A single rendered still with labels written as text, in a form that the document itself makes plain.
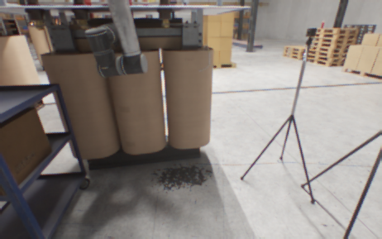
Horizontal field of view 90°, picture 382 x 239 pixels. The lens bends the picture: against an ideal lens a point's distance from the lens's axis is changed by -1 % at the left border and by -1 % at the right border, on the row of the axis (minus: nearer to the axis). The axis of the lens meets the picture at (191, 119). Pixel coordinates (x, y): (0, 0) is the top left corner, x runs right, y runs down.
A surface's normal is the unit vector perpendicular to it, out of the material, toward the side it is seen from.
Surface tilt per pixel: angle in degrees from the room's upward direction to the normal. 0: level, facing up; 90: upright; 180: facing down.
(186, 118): 90
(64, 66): 90
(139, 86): 90
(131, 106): 90
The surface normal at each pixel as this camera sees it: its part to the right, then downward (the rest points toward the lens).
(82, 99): 0.18, 0.43
